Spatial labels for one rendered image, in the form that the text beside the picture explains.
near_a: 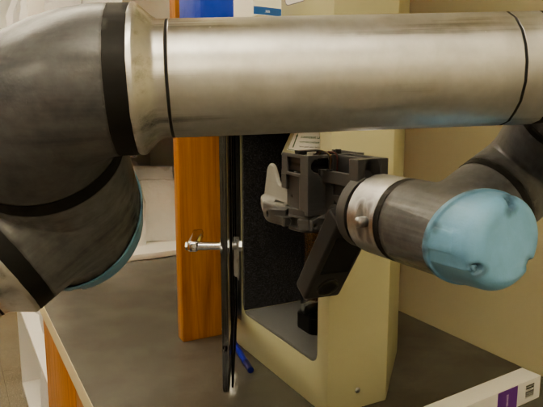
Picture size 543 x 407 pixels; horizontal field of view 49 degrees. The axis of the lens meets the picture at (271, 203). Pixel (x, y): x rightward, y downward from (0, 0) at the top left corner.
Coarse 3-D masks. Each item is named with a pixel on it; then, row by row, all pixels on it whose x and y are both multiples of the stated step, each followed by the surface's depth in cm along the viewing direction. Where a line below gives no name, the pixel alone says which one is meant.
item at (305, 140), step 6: (306, 132) 94; (312, 132) 94; (318, 132) 93; (288, 138) 99; (294, 138) 96; (300, 138) 95; (306, 138) 94; (312, 138) 93; (318, 138) 93; (288, 144) 97; (294, 144) 96; (300, 144) 94; (306, 144) 94; (312, 144) 93; (318, 144) 93; (288, 150) 96; (294, 150) 95
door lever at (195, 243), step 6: (192, 234) 90; (198, 234) 90; (192, 240) 86; (198, 240) 87; (186, 246) 85; (192, 246) 85; (198, 246) 85; (204, 246) 86; (210, 246) 86; (216, 246) 86
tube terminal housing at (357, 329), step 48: (336, 0) 80; (384, 0) 83; (240, 144) 109; (336, 144) 83; (384, 144) 87; (384, 288) 91; (240, 336) 115; (336, 336) 88; (384, 336) 93; (288, 384) 99; (336, 384) 90; (384, 384) 94
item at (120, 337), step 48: (96, 288) 151; (144, 288) 151; (96, 336) 120; (144, 336) 120; (432, 336) 120; (96, 384) 100; (144, 384) 100; (192, 384) 100; (240, 384) 100; (432, 384) 100
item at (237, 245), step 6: (228, 240) 85; (234, 240) 86; (240, 240) 86; (228, 246) 85; (234, 246) 86; (240, 246) 85; (228, 252) 86; (234, 252) 86; (234, 258) 87; (234, 264) 87; (234, 270) 87
